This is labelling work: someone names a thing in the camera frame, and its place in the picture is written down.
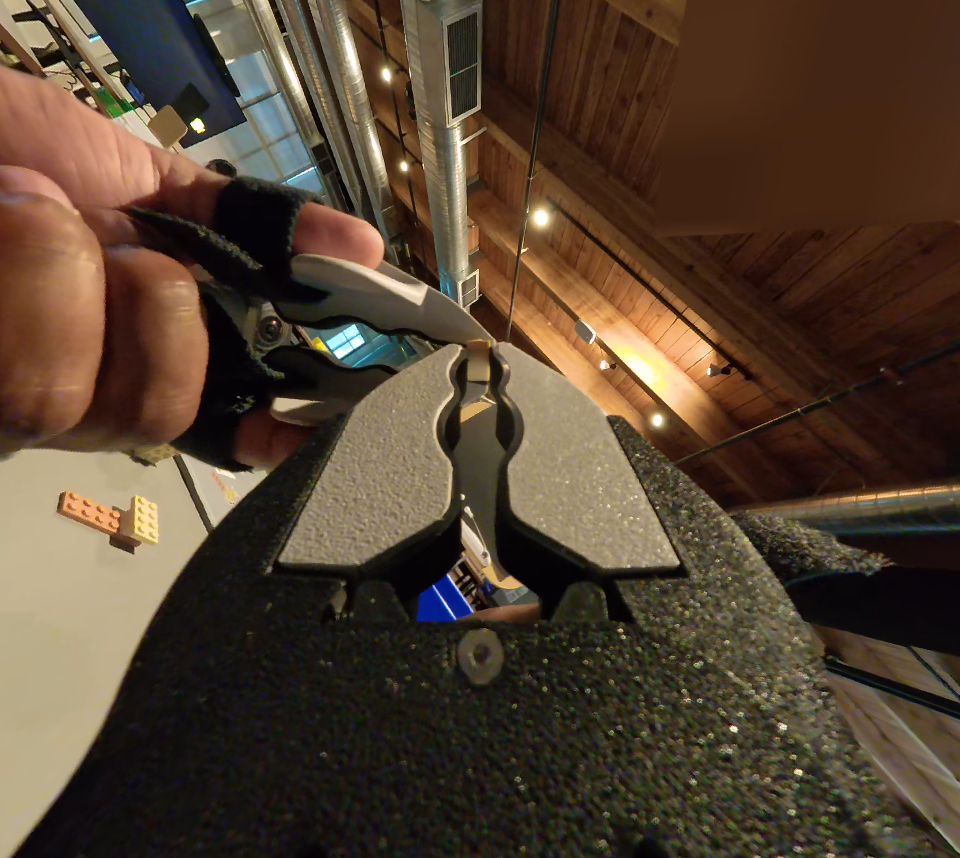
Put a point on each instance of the short metal air duct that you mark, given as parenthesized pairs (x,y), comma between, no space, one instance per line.
(855,506)

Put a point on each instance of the small yellow brick assembly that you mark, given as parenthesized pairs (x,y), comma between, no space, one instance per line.
(477,366)

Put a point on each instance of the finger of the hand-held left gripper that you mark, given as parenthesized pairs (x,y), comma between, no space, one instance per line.
(383,295)
(323,385)

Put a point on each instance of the wide metal air duct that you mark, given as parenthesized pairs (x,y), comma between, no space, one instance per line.
(443,93)

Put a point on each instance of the grey desk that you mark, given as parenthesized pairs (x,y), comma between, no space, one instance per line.
(75,648)

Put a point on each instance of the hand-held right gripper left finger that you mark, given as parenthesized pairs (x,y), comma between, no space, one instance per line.
(375,491)

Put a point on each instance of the yellow toy brick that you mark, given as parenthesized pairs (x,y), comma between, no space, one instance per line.
(140,521)

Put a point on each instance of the blue plastic bin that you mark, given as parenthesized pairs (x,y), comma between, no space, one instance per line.
(443,600)

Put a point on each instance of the person's left hand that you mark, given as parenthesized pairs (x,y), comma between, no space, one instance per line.
(90,303)

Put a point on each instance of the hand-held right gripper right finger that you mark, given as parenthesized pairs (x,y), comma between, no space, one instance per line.
(593,491)

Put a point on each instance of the long thin metal duct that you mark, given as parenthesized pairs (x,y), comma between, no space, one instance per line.
(300,48)

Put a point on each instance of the black computer monitor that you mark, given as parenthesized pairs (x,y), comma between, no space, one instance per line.
(158,48)

